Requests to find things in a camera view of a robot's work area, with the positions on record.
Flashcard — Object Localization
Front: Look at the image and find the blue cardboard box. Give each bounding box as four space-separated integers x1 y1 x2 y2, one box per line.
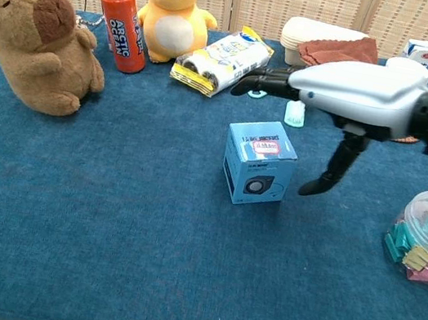
215 113 305 216

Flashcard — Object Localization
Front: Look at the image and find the brown capybara plush toy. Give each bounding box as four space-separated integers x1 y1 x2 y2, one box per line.
0 0 120 125

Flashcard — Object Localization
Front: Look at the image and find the bundle of braided rope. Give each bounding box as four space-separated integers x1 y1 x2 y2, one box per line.
73 10 108 32

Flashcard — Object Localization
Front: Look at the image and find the pack of garbage bag rolls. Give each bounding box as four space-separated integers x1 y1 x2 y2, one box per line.
167 14 279 109

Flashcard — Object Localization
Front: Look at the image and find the yellow dinosaur plush toy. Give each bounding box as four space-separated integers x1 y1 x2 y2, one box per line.
128 0 223 73

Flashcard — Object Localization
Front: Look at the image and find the blue table cloth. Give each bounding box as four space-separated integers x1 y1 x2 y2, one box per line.
0 0 428 320

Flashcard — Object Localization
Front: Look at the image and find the woven round orange coaster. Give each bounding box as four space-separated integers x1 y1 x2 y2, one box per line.
391 133 422 147

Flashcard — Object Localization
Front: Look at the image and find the white blue milk carton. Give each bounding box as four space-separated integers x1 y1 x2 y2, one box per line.
397 35 428 84

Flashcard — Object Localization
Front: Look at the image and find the orange drink can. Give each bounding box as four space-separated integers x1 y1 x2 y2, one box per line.
86 0 158 77

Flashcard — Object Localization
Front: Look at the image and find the white lidded food container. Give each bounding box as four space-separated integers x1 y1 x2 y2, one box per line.
276 13 372 79

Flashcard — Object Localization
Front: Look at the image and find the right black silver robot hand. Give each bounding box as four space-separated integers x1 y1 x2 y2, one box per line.
214 38 428 219

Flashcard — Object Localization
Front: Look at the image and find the clear jar of coloured clips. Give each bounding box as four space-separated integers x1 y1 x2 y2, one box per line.
376 182 428 291

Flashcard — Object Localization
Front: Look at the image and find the white plastic cup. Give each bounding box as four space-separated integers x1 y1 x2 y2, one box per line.
384 54 428 79

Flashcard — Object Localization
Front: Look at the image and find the brown cloth towel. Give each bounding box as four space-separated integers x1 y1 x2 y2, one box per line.
294 25 383 78

